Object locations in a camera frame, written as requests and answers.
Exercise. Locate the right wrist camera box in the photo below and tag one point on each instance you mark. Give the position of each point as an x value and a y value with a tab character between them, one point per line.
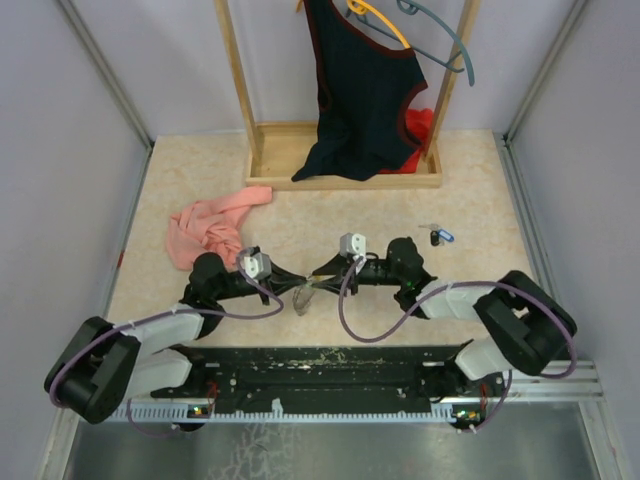
352	245

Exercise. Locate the dark navy tank top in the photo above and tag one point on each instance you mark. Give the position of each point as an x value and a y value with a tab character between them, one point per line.
364	90

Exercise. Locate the wooden clothes rack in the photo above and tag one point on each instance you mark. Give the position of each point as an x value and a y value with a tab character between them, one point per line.
277	150

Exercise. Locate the white cable duct strip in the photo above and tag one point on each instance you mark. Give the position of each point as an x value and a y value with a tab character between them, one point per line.
201	413

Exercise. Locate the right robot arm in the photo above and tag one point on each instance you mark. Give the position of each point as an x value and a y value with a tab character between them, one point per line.
527	329

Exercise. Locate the large keyring with small rings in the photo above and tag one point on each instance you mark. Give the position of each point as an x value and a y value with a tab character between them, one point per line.
303	295

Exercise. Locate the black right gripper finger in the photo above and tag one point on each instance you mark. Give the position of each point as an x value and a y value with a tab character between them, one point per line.
335	266
333	285

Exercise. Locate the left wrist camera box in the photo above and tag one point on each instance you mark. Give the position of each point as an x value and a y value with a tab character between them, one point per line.
253	265

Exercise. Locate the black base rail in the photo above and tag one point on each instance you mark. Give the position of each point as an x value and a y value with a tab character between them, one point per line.
323	379

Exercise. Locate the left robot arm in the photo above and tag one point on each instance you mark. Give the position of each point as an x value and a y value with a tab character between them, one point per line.
106	365

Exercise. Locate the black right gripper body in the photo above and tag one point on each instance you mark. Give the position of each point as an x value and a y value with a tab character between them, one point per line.
373	272

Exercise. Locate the blue tagged key bunch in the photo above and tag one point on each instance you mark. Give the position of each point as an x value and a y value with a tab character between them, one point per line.
438	235

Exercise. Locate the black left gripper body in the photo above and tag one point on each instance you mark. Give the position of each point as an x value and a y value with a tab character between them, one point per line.
235	289

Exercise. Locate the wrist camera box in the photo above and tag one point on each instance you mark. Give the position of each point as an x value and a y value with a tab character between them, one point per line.
253	265
352	245

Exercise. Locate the pink cloth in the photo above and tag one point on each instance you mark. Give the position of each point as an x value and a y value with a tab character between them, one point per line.
212	226

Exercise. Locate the red cloth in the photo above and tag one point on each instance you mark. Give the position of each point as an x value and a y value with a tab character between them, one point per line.
418	123

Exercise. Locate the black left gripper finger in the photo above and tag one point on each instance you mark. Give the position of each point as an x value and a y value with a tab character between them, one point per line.
281	276
279	288

